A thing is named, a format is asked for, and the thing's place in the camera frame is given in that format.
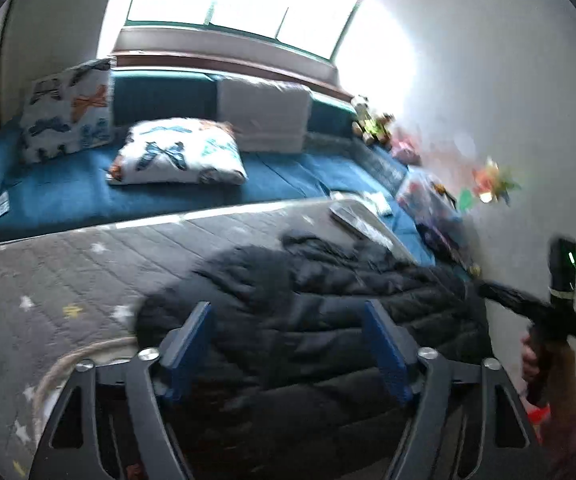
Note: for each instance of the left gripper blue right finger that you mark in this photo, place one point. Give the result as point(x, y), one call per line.
point(394, 351)

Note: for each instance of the red plastic stool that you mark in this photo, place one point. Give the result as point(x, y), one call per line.
point(537, 416)

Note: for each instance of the blue bed sheet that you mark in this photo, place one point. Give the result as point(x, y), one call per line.
point(71, 192)

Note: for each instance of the right hand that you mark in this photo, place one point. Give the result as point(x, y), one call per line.
point(530, 358)

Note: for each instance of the teal bed headboard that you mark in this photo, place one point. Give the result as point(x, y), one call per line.
point(142, 94)

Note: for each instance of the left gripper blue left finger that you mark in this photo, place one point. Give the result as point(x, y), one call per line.
point(183, 350)

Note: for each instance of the colourful toys pile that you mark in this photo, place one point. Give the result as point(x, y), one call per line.
point(437, 213)

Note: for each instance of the black puffer down jacket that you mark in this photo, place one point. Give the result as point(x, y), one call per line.
point(289, 389)

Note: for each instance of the grey star mattress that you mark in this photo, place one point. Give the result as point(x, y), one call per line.
point(65, 292)

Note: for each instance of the butterfly print pillow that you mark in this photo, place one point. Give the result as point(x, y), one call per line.
point(68, 112)

